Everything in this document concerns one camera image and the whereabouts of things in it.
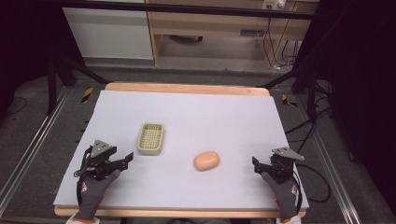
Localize person's left hand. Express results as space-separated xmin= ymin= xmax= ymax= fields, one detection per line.
xmin=74 ymin=169 xmax=122 ymax=222

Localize black metal stand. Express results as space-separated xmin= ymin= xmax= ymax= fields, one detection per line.
xmin=46 ymin=55 xmax=113 ymax=117
xmin=255 ymin=62 xmax=319 ymax=120

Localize light wooden desk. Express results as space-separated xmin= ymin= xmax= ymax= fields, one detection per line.
xmin=145 ymin=0 xmax=320 ymax=70

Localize wooden table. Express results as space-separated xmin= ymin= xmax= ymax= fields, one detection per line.
xmin=53 ymin=81 xmax=307 ymax=218

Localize person's right hand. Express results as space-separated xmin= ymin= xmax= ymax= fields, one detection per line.
xmin=261 ymin=171 xmax=301 ymax=224

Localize yellow black striped tape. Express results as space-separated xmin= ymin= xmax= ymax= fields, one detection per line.
xmin=80 ymin=87 xmax=94 ymax=104
xmin=281 ymin=93 xmax=299 ymax=109

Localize beige slotted soap dish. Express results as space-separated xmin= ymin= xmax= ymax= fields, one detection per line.
xmin=136 ymin=122 xmax=165 ymax=156

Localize white table mat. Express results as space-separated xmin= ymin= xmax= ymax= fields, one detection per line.
xmin=53 ymin=90 xmax=310 ymax=210

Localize black horizontal frame bar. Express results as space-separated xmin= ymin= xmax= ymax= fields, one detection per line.
xmin=59 ymin=0 xmax=316 ymax=21

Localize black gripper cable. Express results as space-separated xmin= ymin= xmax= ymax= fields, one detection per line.
xmin=291 ymin=162 xmax=332 ymax=213
xmin=73 ymin=147 xmax=94 ymax=207

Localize white cabinet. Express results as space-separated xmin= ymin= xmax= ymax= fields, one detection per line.
xmin=62 ymin=0 xmax=154 ymax=61

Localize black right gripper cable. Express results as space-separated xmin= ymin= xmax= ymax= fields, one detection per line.
xmin=291 ymin=162 xmax=332 ymax=213

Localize white power strip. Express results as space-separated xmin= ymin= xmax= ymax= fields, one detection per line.
xmin=262 ymin=0 xmax=287 ymax=10

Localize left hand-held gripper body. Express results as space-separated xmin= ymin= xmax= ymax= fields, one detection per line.
xmin=83 ymin=139 xmax=119 ymax=182

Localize black floor cables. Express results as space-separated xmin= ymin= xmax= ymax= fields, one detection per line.
xmin=284 ymin=78 xmax=335 ymax=155

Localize orange oval soap bar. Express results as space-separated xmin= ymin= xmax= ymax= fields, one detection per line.
xmin=192 ymin=150 xmax=221 ymax=173

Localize aluminium floor rail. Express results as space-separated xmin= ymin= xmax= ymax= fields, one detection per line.
xmin=0 ymin=86 xmax=73 ymax=216
xmin=297 ymin=92 xmax=363 ymax=224

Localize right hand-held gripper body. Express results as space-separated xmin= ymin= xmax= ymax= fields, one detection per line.
xmin=268 ymin=146 xmax=305 ymax=185

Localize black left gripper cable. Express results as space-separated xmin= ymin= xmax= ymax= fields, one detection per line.
xmin=73 ymin=147 xmax=94 ymax=207

